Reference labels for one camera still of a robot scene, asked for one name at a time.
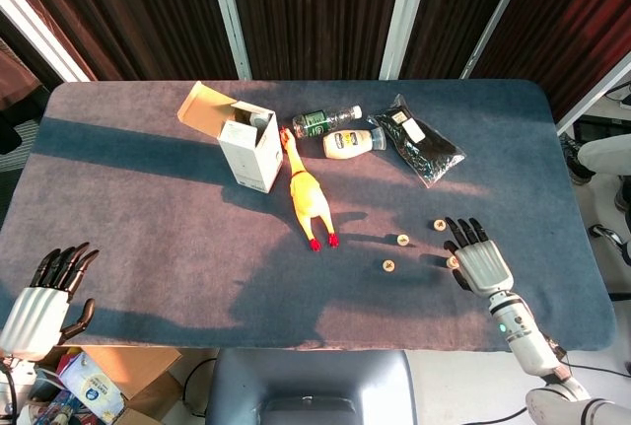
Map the black floor object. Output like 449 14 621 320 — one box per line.
574 116 631 143

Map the open white cardboard box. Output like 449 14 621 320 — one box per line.
176 80 285 194

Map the dark brown partition panel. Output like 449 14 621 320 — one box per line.
470 0 631 120
399 0 526 80
224 0 410 81
0 0 238 82

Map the black fabric object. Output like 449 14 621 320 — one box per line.
0 94 45 155

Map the grey aluminium partition post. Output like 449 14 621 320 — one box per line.
556 49 631 135
205 0 253 81
460 0 538 80
379 0 435 81

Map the black cable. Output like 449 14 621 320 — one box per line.
186 356 219 417

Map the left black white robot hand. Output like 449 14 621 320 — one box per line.
0 241 100 361

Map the white partition post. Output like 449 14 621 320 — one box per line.
0 0 93 84

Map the clear bottle with green label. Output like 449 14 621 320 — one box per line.
292 105 364 141

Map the large brown cardboard box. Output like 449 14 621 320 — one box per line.
81 345 186 401

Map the light grey trouser leg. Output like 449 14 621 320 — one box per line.
577 133 631 175

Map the white mayonnaise squeeze bottle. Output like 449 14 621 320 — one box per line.
321 127 388 160

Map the clear bag of black seeds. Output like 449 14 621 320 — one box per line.
367 93 467 189

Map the yellow rubber chicken toy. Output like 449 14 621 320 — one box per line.
278 126 341 252

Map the reddish brown curtain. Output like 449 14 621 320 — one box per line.
0 39 43 110

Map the grey black sneaker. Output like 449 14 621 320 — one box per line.
559 136 596 185

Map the small brown cardboard box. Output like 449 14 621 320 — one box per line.
113 407 167 425

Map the grey plastic chair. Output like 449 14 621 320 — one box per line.
204 348 418 425

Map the blue white printed carton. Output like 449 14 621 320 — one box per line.
56 351 127 421

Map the blue grey table cloth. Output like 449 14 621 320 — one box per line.
0 78 617 353

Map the blue printed package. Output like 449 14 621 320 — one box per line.
34 388 85 425

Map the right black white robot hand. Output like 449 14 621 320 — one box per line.
443 216 515 297

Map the black chrome chair base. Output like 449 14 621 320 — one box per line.
589 222 631 268

